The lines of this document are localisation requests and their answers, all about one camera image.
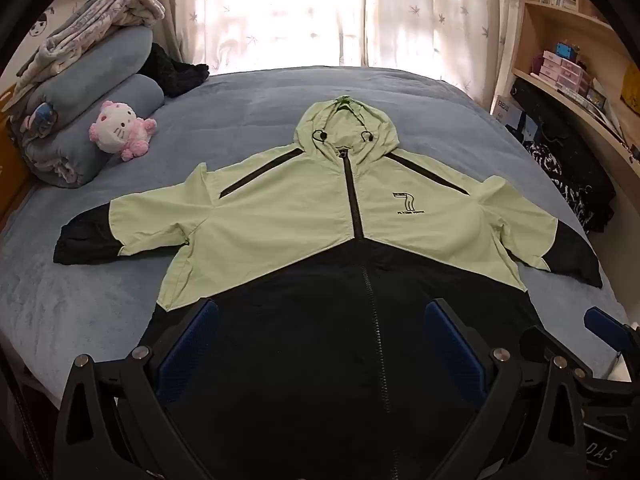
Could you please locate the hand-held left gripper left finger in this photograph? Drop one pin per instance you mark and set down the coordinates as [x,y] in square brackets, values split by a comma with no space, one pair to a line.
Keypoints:
[192,345]

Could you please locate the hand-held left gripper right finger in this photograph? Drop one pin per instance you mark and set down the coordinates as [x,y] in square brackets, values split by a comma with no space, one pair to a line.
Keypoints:
[452,350]

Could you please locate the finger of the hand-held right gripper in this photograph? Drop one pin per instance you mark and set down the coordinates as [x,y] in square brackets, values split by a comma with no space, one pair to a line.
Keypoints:
[605,324]
[542,342]

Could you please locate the green and black hooded jacket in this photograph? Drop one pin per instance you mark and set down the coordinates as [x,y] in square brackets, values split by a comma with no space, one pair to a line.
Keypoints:
[300,210]

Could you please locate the black and white patterned cloth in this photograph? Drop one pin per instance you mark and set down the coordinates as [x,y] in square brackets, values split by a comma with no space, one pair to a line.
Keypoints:
[560,180]

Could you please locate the blue rolled blanket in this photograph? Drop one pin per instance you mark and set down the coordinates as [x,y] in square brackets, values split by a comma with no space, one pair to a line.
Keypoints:
[100,60]
[85,145]

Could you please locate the pink and white plush toy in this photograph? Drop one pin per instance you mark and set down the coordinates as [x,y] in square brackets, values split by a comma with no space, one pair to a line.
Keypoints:
[117,130]

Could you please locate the white cardboard box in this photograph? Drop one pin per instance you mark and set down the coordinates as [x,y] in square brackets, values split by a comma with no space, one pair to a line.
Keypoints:
[505,112]

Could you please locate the bed with blue fleece sheet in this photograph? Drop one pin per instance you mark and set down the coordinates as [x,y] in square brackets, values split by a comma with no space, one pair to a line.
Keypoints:
[250,110]

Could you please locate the stack of pink storage boxes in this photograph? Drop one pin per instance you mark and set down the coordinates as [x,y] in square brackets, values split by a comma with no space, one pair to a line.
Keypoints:
[562,72]

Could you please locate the wooden headboard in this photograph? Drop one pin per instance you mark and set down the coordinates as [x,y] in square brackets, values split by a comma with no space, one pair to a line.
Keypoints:
[10,160]

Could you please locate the black fuzzy cloth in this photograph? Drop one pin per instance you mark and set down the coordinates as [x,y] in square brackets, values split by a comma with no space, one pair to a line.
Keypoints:
[170,72]

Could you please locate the wooden bookshelf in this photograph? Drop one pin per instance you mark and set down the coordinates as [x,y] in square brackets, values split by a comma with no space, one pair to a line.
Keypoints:
[565,25]

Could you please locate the white sheer leaf-print curtain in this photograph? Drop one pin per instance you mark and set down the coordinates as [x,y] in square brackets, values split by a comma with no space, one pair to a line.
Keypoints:
[440,20]
[270,10]

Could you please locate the white and purple printed blanket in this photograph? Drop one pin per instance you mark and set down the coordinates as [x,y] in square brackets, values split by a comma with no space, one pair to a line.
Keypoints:
[100,15]

